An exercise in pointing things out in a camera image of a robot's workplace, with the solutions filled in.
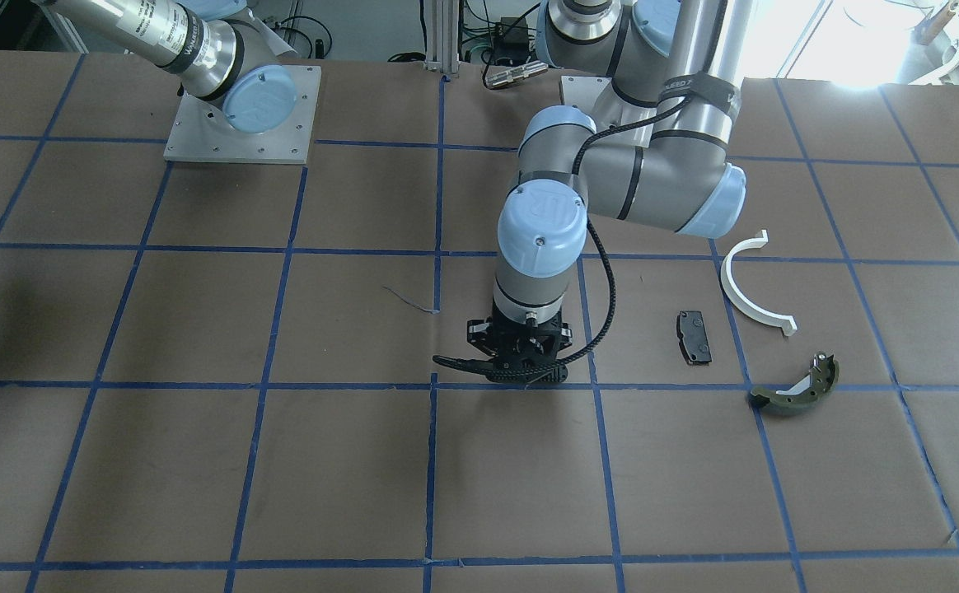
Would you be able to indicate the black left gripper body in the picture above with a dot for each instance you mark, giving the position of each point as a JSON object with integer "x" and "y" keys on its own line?
{"x": 477, "y": 331}

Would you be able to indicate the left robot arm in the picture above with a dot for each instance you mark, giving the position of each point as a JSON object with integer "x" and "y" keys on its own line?
{"x": 652, "y": 150}

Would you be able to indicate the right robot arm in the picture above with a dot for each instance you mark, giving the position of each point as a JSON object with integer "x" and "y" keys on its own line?
{"x": 222, "y": 53}

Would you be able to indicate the black brake pad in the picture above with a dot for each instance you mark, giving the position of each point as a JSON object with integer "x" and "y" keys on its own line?
{"x": 691, "y": 333}

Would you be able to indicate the green brake shoe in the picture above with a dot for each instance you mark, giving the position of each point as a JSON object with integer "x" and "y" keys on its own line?
{"x": 820, "y": 381}

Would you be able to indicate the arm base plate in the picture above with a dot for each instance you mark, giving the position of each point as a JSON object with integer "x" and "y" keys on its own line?
{"x": 593, "y": 96}
{"x": 265, "y": 118}

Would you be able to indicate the aluminium frame post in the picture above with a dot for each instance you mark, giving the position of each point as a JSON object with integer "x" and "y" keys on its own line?
{"x": 441, "y": 27}

